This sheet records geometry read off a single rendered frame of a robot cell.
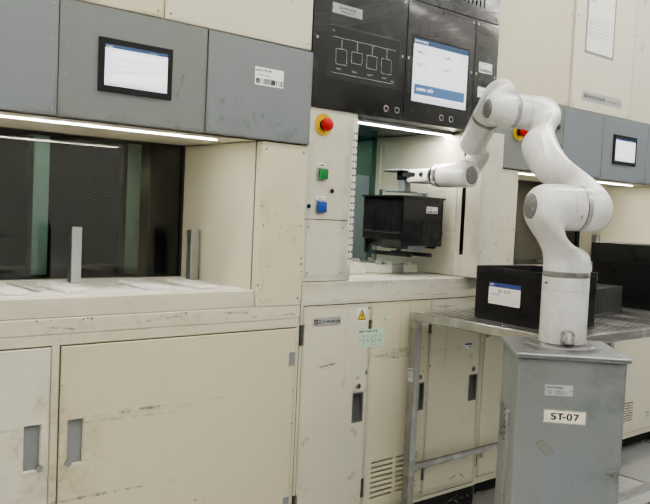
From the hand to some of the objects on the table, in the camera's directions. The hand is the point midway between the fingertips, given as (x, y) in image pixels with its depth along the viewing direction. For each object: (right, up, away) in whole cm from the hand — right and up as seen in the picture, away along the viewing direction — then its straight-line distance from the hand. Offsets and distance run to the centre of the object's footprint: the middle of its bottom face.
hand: (405, 176), depth 285 cm
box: (+98, -50, +31) cm, 114 cm away
